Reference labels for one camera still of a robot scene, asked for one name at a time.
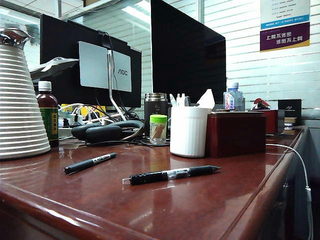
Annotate grey model jet airplane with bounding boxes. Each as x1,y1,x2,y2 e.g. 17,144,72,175
29,56,80,81

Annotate small black box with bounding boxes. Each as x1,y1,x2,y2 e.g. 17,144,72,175
277,98,302,126

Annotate brown bottle green label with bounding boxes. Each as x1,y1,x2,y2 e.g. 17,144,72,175
36,80,60,148

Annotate white ribbed thermos jug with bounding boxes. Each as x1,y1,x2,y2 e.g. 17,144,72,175
0,27,52,161

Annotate red black ornament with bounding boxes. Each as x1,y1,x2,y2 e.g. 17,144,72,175
251,98,272,111

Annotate stacked books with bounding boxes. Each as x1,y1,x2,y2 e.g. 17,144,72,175
284,116,298,130

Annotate large black monitor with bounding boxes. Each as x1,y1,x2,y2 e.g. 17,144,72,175
150,0,227,105

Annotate black clear gel pen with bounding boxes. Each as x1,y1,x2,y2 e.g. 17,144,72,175
121,165,222,186

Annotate white power strip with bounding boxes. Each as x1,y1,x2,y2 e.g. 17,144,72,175
57,109,111,137

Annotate white tissue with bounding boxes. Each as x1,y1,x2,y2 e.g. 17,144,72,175
196,88,216,110

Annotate purple and white poster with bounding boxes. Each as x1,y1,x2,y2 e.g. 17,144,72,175
259,0,311,53

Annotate black AOC monitor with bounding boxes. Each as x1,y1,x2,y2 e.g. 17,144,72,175
39,13,143,109

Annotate dark steel thermos cup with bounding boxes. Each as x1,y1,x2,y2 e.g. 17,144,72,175
144,92,169,137

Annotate white ribbed pen holder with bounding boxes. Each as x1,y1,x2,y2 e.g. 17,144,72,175
169,106,213,158

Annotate silver monitor stand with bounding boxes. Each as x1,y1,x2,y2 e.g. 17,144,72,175
106,49,127,123

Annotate red wooden tissue box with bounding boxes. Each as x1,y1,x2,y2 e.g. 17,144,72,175
205,111,267,158

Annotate grey desk item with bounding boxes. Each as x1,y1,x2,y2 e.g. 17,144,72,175
185,97,201,107

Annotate white charging cable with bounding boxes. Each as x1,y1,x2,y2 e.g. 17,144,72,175
265,143,315,240

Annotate black headphones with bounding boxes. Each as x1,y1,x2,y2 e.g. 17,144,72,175
71,120,145,145

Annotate yellow box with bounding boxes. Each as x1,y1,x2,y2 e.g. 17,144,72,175
60,103,107,118

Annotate clear water bottle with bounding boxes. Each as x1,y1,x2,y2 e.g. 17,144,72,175
223,81,244,112

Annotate black monitor cable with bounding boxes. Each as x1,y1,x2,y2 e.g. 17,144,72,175
101,31,121,91

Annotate green-lid toothpick jar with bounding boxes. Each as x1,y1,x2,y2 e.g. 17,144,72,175
149,114,168,145

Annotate black silver marker pen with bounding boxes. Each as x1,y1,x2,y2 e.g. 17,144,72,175
63,152,117,175

